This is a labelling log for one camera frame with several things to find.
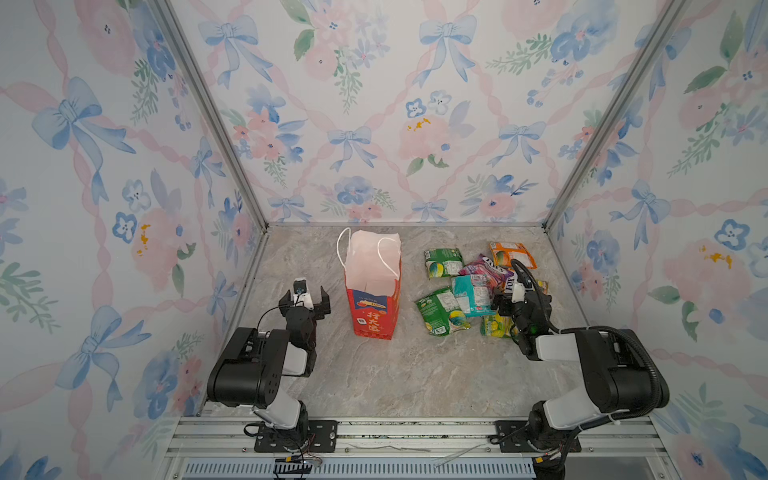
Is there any teal snack pack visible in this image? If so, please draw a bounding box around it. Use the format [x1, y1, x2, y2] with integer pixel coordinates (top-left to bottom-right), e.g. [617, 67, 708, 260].
[451, 274, 492, 317]

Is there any green snack pack front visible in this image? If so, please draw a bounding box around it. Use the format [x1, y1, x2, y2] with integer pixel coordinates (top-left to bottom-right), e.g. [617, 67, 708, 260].
[415, 287, 471, 336]

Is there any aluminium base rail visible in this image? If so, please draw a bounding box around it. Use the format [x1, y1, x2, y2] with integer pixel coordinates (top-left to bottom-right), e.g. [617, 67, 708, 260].
[156, 417, 681, 479]

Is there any purple berries candy pack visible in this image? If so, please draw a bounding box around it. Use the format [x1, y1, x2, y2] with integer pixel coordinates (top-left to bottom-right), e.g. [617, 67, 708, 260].
[459, 254, 517, 289]

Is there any red paper bag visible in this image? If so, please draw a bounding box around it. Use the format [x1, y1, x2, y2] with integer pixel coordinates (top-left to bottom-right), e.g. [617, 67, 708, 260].
[336, 227, 402, 340]

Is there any orange snack pack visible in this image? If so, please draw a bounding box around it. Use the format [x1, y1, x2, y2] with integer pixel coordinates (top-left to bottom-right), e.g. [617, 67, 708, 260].
[489, 242, 537, 270]

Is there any black corrugated cable conduit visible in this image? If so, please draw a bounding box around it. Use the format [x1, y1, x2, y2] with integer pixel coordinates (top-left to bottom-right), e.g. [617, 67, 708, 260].
[509, 259, 671, 421]

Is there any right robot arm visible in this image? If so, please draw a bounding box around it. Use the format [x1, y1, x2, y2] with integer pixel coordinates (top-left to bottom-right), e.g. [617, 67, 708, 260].
[488, 281, 670, 458]

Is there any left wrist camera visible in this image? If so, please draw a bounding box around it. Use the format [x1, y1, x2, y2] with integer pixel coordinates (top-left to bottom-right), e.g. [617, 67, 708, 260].
[292, 278, 314, 310]

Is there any yellow green candy pack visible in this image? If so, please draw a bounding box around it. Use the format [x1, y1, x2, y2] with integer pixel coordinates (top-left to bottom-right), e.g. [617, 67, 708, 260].
[480, 313, 518, 340]

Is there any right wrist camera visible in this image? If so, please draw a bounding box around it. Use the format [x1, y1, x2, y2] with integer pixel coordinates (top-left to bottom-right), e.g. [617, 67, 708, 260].
[511, 281, 526, 303]

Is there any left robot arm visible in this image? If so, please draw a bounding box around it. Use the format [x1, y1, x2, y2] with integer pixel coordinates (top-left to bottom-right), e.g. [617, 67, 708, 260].
[206, 279, 331, 452]

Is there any green snack pack back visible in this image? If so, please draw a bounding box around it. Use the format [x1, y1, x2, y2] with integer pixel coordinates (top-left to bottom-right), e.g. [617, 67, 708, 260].
[424, 248, 464, 279]

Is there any green snack pack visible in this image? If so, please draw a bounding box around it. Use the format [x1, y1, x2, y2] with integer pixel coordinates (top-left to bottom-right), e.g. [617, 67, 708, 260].
[415, 287, 471, 336]
[424, 248, 464, 279]

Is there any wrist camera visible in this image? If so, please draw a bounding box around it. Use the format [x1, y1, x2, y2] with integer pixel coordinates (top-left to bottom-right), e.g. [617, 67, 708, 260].
[511, 281, 526, 303]
[292, 278, 314, 310]

